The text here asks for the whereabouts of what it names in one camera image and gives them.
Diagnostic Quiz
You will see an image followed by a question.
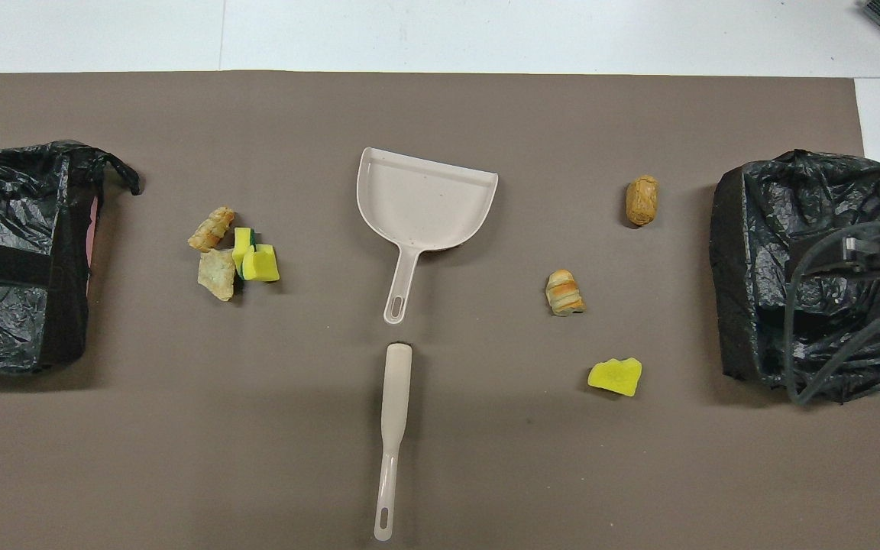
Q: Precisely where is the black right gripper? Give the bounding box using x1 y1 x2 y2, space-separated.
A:
790 229 880 282

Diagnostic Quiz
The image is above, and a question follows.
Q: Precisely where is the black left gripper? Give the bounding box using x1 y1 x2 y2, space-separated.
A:
0 243 53 289

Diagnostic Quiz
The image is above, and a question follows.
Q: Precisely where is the braided pastry piece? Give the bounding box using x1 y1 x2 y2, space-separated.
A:
187 206 236 253

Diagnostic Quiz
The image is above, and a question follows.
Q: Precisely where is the pale bread chunk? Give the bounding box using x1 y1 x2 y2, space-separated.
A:
197 248 239 302

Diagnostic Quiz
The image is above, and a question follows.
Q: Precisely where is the yellow sponge block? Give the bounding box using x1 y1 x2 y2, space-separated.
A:
241 244 281 283

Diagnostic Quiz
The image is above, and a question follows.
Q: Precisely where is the beige hand brush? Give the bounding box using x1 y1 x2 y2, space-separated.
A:
374 342 414 542

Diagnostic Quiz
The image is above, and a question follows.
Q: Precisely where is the beige plastic dustpan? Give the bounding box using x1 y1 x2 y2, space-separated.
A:
356 147 500 325

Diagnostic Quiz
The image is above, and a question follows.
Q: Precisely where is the black bag lined pink bin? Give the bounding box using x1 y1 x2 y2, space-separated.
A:
0 140 142 375

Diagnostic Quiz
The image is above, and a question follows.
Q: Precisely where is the brown bread roll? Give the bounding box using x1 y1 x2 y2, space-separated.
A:
625 174 659 228

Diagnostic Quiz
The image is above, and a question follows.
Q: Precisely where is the yellow jagged sponge chunk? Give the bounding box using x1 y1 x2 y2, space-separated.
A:
587 357 643 398

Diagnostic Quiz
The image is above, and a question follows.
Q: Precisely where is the orange striped croissant piece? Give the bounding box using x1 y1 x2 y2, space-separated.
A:
545 269 587 317

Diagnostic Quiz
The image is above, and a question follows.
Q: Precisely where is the brown paper table mat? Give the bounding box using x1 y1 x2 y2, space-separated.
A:
0 71 880 550

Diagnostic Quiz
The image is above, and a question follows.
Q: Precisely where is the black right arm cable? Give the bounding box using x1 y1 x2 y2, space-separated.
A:
784 218 880 406

